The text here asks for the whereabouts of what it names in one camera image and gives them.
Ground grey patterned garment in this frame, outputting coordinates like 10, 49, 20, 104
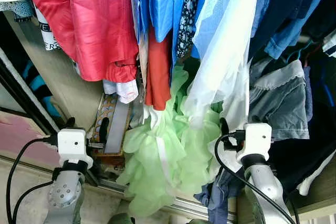
0, 0, 37, 23

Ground bright blue hanging garment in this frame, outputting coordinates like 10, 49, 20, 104
131, 0, 190, 44

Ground pink floor mat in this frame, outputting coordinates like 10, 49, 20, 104
0, 111, 59, 168

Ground grey shorts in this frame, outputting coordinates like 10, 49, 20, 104
249, 60, 310, 141

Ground orange patterned box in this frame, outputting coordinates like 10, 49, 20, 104
87, 93, 132, 156

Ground white garment black lettering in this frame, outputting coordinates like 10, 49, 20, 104
33, 6, 62, 51

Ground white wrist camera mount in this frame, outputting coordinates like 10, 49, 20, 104
236, 123, 272, 164
57, 128, 94, 169

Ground pale blue sheer garment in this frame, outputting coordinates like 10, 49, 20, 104
181, 0, 274, 130

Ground light green tulle dress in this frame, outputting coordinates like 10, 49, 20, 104
117, 59, 226, 217

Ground medium blue hanging shirt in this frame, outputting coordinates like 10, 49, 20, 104
251, 0, 336, 59

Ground metal sliding door rail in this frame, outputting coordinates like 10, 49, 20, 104
0, 153, 237, 222

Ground grey left robot leg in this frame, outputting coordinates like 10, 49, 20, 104
108, 212, 135, 224

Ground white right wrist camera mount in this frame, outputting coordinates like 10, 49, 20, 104
236, 123, 272, 164

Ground orange-red hanging garment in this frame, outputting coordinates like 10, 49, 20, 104
144, 27, 173, 111

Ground white patterned garment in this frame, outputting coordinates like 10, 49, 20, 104
102, 80, 140, 104

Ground black garment white trim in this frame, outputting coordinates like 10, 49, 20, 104
265, 51, 336, 196

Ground dark floral hanging garment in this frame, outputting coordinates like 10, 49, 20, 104
176, 0, 203, 59

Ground white navy striped shirt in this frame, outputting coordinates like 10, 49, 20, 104
321, 31, 336, 58

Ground red hanging garment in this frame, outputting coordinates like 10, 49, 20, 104
20, 0, 140, 83

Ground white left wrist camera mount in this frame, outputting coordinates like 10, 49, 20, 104
57, 128, 94, 169

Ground blue jeans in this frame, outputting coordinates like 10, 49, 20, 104
193, 169, 245, 224

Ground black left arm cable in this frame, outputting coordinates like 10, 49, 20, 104
5, 136, 59, 224

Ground beige wooden wardrobe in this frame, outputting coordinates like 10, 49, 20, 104
0, 12, 336, 224

